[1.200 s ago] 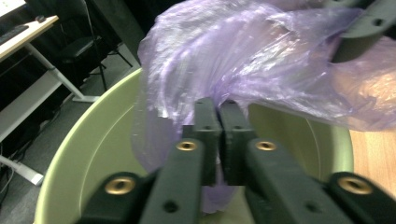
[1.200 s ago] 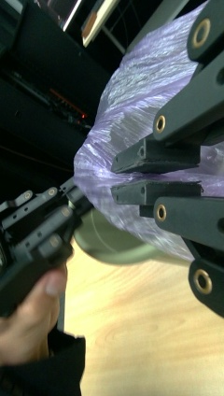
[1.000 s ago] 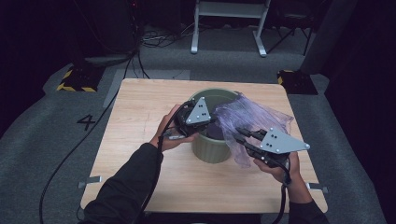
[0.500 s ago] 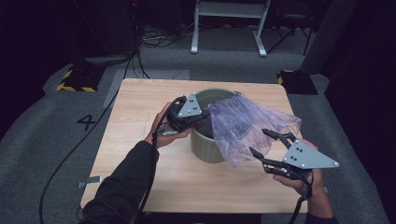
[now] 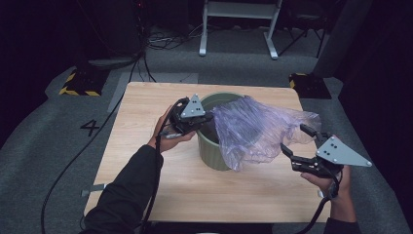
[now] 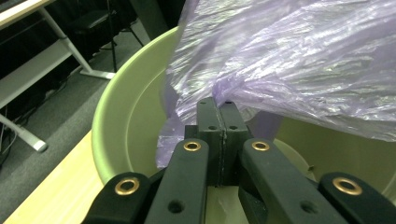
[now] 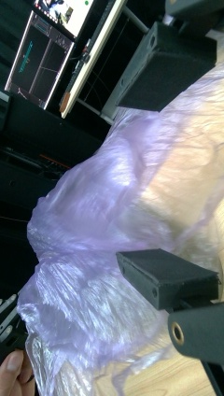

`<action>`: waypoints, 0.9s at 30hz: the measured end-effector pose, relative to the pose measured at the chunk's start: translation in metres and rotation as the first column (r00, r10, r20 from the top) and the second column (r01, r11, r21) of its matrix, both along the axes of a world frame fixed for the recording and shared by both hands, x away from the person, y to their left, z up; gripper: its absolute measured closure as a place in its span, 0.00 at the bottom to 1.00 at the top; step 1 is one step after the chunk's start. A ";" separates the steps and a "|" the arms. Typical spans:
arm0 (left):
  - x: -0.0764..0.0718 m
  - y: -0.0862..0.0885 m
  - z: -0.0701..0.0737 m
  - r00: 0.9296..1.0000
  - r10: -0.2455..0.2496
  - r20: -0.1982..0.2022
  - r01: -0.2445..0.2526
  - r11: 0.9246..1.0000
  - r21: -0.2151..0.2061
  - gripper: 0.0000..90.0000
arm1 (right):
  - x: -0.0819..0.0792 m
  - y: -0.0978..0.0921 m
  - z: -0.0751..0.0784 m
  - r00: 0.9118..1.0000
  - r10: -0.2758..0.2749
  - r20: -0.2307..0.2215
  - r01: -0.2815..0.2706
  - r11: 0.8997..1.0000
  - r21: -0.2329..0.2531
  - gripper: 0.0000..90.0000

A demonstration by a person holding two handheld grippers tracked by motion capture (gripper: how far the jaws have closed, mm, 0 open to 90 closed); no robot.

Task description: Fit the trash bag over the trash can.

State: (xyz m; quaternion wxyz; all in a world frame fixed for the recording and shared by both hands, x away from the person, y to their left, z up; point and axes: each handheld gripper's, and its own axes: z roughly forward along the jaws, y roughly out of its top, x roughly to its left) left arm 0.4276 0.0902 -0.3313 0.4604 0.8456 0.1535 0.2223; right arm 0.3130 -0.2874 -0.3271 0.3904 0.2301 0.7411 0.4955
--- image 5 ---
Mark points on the person's left hand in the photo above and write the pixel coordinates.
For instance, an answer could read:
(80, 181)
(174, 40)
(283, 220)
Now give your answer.
(162, 139)

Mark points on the person's right hand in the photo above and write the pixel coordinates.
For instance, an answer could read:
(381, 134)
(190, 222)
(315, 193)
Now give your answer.
(341, 188)

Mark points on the white metal desk frame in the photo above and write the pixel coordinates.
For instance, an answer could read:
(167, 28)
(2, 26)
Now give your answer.
(240, 9)

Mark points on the grey pillar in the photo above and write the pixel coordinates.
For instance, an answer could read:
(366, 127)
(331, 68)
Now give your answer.
(341, 35)

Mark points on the green ribbed bin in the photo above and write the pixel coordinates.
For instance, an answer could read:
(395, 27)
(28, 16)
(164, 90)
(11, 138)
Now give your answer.
(211, 156)

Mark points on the purple plastic bag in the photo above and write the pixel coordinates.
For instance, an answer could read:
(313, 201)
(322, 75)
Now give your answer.
(256, 130)

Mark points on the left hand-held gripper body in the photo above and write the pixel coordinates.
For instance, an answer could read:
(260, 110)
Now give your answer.
(191, 110)

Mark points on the grey tape strip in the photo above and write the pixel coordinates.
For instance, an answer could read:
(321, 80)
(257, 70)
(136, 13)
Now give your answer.
(94, 189)

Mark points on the black folding stand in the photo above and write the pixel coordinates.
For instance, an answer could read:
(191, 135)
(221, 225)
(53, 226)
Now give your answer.
(307, 29)

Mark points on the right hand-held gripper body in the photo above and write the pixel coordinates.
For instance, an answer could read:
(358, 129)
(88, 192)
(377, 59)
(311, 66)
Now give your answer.
(337, 154)

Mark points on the black equipment box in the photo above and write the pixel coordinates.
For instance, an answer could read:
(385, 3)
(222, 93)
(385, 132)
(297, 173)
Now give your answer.
(110, 29)

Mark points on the yellow-black striped stand base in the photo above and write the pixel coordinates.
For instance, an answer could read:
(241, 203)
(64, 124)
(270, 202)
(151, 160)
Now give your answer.
(82, 83)
(310, 86)

